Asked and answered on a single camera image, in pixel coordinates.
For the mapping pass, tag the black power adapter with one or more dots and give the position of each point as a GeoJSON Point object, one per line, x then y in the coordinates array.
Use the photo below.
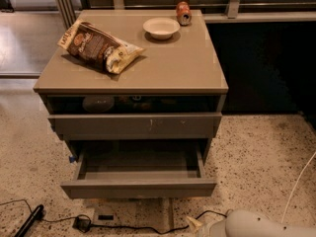
{"type": "Point", "coordinates": [82, 223]}

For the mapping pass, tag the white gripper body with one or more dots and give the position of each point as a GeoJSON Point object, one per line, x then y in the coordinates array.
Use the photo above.
{"type": "Point", "coordinates": [213, 230]}

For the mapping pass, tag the orange soda can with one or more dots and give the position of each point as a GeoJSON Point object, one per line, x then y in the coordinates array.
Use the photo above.
{"type": "Point", "coordinates": [183, 13]}

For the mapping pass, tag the grey round object in drawer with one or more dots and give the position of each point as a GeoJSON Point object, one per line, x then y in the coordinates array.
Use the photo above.
{"type": "Point", "coordinates": [98, 104]}

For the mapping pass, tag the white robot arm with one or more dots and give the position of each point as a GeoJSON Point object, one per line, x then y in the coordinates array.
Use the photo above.
{"type": "Point", "coordinates": [244, 223]}

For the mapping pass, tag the brown chip bag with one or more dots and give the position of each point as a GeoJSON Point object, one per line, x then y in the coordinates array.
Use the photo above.
{"type": "Point", "coordinates": [88, 43]}

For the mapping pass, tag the grey top drawer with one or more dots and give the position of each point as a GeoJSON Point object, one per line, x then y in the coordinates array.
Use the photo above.
{"type": "Point", "coordinates": [146, 126]}

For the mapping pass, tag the small black floor plate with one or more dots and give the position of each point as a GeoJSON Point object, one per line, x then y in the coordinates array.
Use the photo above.
{"type": "Point", "coordinates": [105, 217]}

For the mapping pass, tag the white paper bowl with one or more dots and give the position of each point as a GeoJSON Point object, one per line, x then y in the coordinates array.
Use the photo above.
{"type": "Point", "coordinates": [161, 28]}

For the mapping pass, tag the grey drawer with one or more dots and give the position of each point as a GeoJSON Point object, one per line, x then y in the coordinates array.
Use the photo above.
{"type": "Point", "coordinates": [139, 169]}
{"type": "Point", "coordinates": [146, 126]}

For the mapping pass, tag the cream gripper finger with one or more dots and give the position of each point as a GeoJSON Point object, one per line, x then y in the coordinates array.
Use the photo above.
{"type": "Point", "coordinates": [194, 224]}

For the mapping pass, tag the black rod on floor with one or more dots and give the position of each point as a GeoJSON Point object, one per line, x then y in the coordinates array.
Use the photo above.
{"type": "Point", "coordinates": [35, 215]}

